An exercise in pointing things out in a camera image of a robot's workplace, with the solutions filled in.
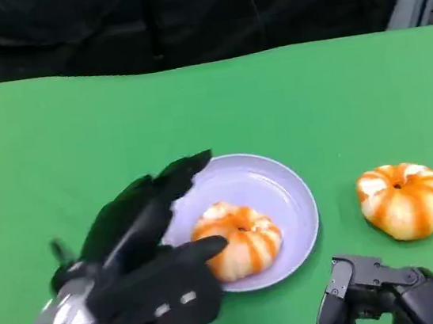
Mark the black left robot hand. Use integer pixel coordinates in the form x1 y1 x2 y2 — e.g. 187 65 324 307
66 147 241 324

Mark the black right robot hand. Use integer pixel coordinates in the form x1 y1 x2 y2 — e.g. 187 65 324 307
305 242 433 324

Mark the lilac plate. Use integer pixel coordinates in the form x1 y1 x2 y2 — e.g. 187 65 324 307
149 143 329 303

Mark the orange white toy bread roll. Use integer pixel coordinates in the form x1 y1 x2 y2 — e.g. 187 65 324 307
186 194 288 288
353 158 433 248

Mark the green table cloth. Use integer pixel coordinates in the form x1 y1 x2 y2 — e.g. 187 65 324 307
0 24 433 324

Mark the black backdrop curtain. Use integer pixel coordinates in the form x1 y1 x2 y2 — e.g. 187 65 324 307
0 0 427 93

